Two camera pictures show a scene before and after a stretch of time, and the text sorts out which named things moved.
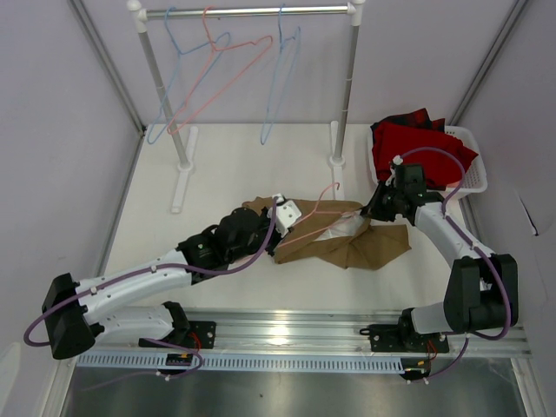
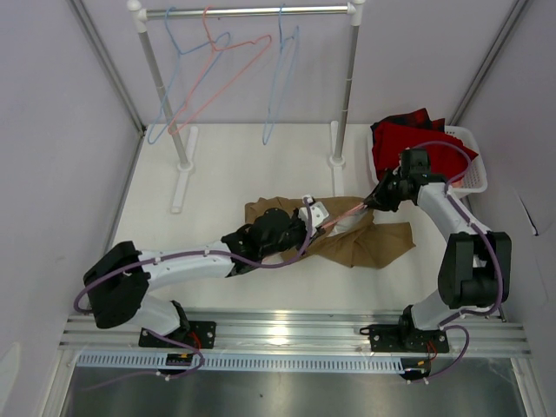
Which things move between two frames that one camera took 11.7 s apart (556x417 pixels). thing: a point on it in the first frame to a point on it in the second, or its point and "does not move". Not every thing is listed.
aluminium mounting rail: [313, 334] does not move
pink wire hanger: [320, 212] to [358, 208]
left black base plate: [201, 335] does not move
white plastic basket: [475, 179] does not move
